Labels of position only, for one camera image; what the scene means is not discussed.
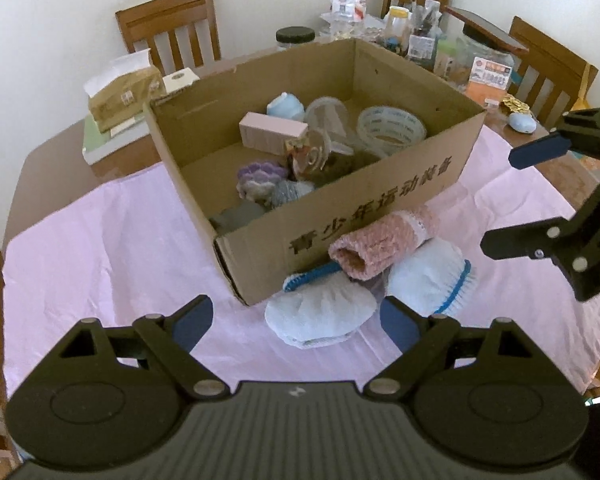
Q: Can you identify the white sock blue stripe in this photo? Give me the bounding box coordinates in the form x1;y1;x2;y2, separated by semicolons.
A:
386;237;478;316

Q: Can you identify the pink knitted sock roll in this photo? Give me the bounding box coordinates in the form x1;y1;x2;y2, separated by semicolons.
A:
328;206;440;281

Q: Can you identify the gold ornament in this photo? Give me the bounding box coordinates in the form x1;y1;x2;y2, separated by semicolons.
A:
498;93;532;116

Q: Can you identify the KASI pink white box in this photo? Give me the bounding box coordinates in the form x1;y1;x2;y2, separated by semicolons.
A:
285;140;311;172

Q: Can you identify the long pink box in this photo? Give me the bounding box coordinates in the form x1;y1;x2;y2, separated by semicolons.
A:
239;112;309;156

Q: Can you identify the pink tablecloth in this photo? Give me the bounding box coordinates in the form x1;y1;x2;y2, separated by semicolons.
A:
3;129;600;390

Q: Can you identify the red bear toy car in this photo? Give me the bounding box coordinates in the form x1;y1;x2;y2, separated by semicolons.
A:
294;146;321;181

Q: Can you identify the light blue pebble object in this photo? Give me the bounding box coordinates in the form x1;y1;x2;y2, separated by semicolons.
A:
507;112;538;134

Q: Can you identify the clear tape roll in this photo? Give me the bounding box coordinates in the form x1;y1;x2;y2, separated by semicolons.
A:
356;106;427;156

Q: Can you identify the blue grey knitted sock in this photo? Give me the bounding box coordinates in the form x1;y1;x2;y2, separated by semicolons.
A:
270;180;315;208

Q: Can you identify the brown cardboard box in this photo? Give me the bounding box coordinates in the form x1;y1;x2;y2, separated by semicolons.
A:
145;39;486;306

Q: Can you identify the water bottle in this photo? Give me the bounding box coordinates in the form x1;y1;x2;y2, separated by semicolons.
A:
329;0;366;39

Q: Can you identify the orange label plastic container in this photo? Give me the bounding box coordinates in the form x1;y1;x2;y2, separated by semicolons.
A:
450;36;515;107

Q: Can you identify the wooden chair back middle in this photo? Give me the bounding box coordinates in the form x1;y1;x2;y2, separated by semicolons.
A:
116;0;222;75

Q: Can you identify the black lid glass jar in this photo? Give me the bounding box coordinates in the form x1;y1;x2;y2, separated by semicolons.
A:
275;25;316;50

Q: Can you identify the clear jar with brown sock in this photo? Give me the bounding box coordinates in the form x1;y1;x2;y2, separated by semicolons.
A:
299;129;381;188

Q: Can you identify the blue figurine toy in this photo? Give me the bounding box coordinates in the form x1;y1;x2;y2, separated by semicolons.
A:
266;92;306;122

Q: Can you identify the purple crochet flower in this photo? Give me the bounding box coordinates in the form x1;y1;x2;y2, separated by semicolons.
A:
236;160;288;205

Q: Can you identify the brown tablet lid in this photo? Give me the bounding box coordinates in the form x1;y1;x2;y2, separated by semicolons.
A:
444;6;529;55

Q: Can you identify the clear pen holder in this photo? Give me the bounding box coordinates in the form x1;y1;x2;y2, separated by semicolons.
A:
406;0;442;70

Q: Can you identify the tissue box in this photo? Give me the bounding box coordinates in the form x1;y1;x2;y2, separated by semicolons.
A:
83;49;166;132

